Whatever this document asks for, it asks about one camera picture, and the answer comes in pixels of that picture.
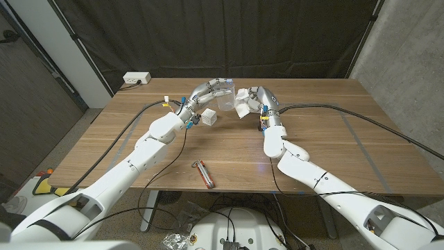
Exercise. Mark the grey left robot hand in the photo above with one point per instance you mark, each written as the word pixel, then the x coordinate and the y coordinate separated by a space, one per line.
pixel 201 93

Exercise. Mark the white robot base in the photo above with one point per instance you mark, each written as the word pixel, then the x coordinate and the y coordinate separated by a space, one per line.
pixel 243 225

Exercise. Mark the yellow black floor object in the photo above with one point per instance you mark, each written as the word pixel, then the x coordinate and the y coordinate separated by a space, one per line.
pixel 45 187

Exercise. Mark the white power strip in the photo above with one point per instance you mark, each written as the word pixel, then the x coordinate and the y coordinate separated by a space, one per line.
pixel 137 77

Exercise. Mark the black round floor fan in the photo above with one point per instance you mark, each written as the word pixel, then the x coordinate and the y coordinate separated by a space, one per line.
pixel 169 197

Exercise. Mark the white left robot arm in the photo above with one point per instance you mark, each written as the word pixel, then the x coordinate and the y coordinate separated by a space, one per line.
pixel 145 156

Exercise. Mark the orange grey toy knife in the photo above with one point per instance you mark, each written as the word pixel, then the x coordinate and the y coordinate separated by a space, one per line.
pixel 206 177

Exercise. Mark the grey heatsink box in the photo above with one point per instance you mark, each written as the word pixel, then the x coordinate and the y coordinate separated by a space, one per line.
pixel 230 245

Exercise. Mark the black backdrop pole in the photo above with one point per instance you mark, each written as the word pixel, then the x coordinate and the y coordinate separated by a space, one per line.
pixel 74 36
pixel 373 16

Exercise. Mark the black backdrop curtain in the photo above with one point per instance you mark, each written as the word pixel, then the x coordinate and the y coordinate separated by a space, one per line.
pixel 222 38

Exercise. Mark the white robot chest cover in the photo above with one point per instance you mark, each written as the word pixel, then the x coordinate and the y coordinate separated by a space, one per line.
pixel 69 246

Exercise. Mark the clear plastic bag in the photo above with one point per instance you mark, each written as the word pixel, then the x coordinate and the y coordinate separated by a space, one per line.
pixel 189 217

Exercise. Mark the clear plastic measuring cup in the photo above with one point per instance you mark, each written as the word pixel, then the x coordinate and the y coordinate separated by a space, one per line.
pixel 226 102

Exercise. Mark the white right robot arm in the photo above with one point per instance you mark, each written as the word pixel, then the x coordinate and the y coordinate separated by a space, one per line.
pixel 312 173

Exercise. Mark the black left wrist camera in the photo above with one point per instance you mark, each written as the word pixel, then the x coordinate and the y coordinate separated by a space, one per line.
pixel 196 119

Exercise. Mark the white table leg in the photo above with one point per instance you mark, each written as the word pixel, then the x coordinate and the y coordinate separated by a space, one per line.
pixel 149 212

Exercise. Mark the white tissue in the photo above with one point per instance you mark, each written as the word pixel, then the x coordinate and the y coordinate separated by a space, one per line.
pixel 241 109

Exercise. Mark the grey table leg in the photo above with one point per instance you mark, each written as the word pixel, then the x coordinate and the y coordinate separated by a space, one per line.
pixel 327 222

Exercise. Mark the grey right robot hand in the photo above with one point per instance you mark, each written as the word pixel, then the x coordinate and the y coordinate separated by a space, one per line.
pixel 268 100

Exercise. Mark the crumpled silver foil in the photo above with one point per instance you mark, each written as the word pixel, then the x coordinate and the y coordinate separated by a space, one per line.
pixel 175 241

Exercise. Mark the white lattice block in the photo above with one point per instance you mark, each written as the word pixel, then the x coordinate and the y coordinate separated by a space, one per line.
pixel 209 117

